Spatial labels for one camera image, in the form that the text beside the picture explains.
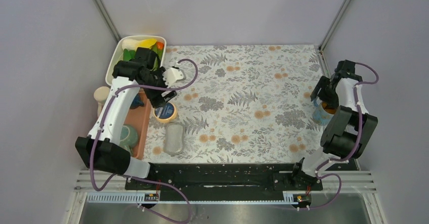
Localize beige seahorse mug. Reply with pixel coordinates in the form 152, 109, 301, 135
93, 86, 110, 117

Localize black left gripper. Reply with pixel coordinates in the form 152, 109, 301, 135
142, 67, 177, 108

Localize toy carrot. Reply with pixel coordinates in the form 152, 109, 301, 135
156, 41, 164, 50

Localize white vegetable tub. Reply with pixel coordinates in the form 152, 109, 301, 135
105, 35, 167, 86

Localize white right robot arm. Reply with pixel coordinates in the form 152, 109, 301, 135
289, 60, 378, 190

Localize pink plastic tray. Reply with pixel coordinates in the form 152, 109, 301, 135
125, 89, 152, 160

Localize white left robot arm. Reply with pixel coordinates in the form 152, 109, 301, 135
75, 48, 177, 189

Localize toy napa cabbage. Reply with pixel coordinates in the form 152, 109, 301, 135
121, 38, 158, 51

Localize toy green cucumber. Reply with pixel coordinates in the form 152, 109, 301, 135
152, 45, 164, 62

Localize dark blue ribbed cup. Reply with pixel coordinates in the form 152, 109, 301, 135
130, 94, 145, 109

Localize floral table mat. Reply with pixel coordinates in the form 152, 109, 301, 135
144, 45, 323, 163

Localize green glazed mug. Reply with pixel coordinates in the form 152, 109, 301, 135
119, 124, 138, 156

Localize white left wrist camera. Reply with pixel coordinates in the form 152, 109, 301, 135
163, 67, 186, 87

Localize blue butterfly mug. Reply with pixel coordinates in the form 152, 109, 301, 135
312, 99, 336, 126

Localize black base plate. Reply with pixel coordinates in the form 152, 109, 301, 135
125, 163, 323, 202

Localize toy bok choy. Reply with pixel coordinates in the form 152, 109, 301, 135
123, 49, 136, 61

